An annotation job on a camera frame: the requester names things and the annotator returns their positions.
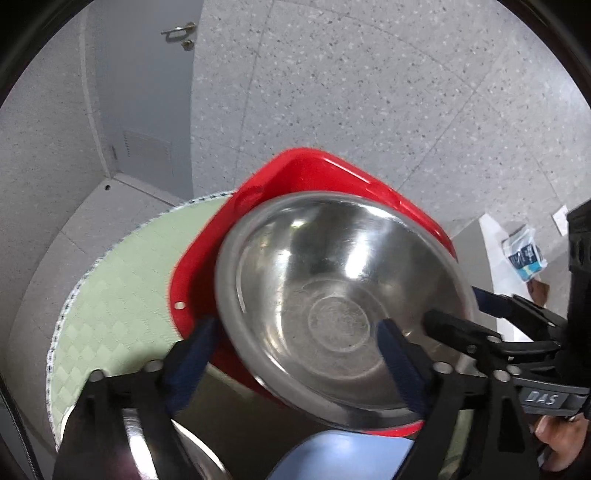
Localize white sink counter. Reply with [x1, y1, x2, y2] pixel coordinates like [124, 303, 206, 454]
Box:
[450, 212, 551, 342]

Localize red plastic basin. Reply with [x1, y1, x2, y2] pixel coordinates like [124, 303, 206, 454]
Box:
[168, 148, 456, 436]

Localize blue wavy plate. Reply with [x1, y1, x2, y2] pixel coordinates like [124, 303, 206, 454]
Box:
[267, 430, 414, 480]

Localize door handle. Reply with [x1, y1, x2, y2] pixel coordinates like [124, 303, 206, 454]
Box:
[160, 22, 197, 51]

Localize brown cloth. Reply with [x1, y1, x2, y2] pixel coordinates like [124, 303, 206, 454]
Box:
[527, 278, 550, 307]

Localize right hand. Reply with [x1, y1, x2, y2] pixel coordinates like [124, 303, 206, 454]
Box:
[534, 414, 589, 472]

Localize white wall sockets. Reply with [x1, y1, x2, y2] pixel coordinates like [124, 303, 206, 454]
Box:
[552, 205, 568, 237]

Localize blue tissue pack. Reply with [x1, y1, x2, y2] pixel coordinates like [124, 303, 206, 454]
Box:
[502, 225, 547, 283]

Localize green checkered table mat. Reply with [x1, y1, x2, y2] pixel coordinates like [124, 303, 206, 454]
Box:
[45, 192, 230, 441]

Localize grey door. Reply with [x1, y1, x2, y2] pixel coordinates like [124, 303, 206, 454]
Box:
[90, 0, 204, 199]

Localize large steel bowl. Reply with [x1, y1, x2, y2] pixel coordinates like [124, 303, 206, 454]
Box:
[214, 191, 478, 431]

